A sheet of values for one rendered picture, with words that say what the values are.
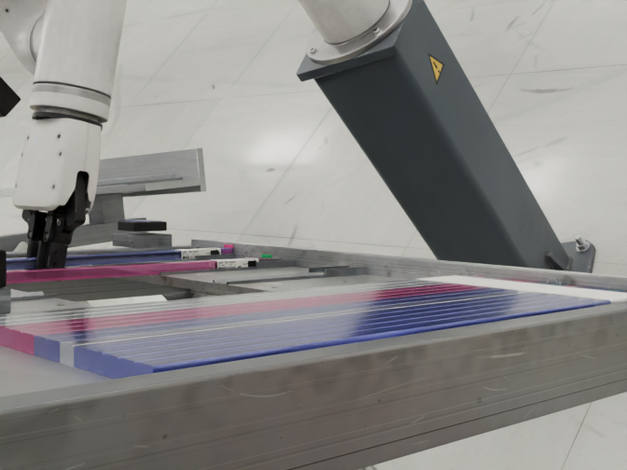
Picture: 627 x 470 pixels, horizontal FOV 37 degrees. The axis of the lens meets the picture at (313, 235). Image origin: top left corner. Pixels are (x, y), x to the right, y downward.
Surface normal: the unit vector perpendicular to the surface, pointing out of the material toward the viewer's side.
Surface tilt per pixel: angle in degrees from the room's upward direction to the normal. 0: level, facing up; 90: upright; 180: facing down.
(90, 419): 90
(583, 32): 0
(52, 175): 32
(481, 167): 90
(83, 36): 69
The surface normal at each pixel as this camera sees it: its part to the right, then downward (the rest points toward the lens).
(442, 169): -0.32, 0.74
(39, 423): 0.70, 0.05
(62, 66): -0.04, -0.07
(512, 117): -0.51, -0.66
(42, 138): -0.68, -0.18
